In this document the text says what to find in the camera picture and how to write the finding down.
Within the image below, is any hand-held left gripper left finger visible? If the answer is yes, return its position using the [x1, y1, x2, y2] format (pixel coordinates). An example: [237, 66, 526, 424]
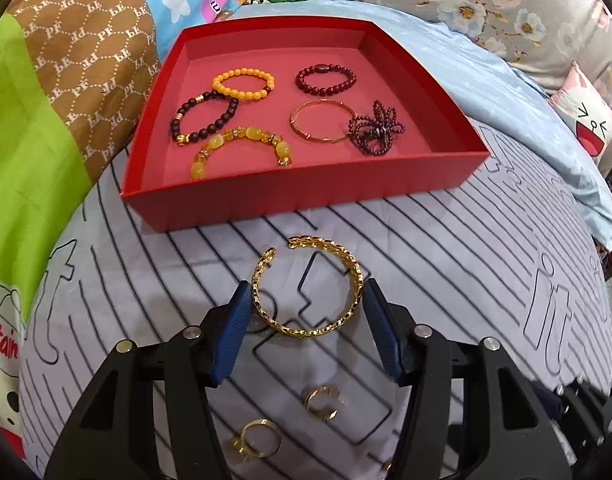
[43, 280, 251, 480]

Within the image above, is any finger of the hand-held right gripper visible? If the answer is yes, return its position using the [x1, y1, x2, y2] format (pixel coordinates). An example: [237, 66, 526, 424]
[558, 382, 612, 466]

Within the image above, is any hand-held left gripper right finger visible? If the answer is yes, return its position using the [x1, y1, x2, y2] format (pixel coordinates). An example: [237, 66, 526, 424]
[363, 277, 572, 480]

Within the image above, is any gold chain cuff bracelet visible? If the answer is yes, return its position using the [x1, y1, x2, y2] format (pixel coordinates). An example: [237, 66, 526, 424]
[251, 234, 367, 343]

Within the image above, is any red cardboard box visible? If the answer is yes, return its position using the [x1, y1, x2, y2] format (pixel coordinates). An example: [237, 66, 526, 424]
[122, 19, 490, 233]

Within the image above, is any garnet small bead wrap bracelet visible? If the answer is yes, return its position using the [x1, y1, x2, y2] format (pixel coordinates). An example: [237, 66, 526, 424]
[345, 100, 407, 157]

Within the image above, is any yellow stone bracelet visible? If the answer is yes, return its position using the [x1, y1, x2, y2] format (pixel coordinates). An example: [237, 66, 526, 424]
[188, 125, 294, 181]

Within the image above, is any thin gold bangle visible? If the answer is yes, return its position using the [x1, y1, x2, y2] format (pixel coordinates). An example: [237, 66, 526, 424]
[290, 100, 359, 143]

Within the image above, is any dark brown bead bracelet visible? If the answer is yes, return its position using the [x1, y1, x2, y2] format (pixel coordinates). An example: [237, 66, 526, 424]
[170, 91, 240, 147]

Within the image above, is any yellow bead bracelet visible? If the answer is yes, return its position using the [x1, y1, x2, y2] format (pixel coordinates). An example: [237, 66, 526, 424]
[212, 67, 277, 98]

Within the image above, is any dark red bead bracelet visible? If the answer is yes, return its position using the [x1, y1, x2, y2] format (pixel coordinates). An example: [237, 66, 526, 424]
[294, 63, 355, 96]

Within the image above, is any grey striped bed sheet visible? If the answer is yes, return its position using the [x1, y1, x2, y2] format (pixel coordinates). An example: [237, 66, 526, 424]
[18, 115, 612, 480]

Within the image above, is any colourful cartoon printed blanket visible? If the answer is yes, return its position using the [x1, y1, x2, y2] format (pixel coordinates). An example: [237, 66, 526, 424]
[0, 0, 259, 441]

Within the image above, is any white cartoon face pillow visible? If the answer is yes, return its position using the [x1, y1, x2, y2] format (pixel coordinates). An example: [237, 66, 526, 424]
[550, 61, 612, 166]

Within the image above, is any gold open ring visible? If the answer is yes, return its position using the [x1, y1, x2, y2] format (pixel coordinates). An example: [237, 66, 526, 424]
[304, 385, 347, 420]

